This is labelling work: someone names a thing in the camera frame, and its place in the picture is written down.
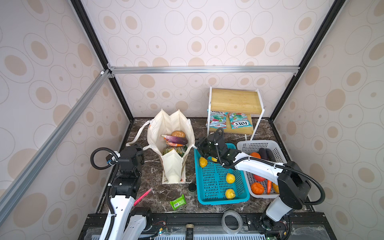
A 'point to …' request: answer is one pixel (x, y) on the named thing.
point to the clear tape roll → (234, 213)
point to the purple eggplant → (266, 154)
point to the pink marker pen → (141, 197)
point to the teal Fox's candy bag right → (239, 120)
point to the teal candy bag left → (218, 119)
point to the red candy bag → (173, 144)
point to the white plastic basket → (248, 146)
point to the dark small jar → (192, 187)
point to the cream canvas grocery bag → (173, 165)
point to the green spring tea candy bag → (180, 150)
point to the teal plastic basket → (216, 185)
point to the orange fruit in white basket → (255, 154)
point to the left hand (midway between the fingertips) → (142, 137)
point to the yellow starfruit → (203, 162)
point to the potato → (179, 133)
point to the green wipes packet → (178, 202)
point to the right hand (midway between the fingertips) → (191, 142)
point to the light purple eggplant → (176, 139)
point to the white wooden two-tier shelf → (232, 101)
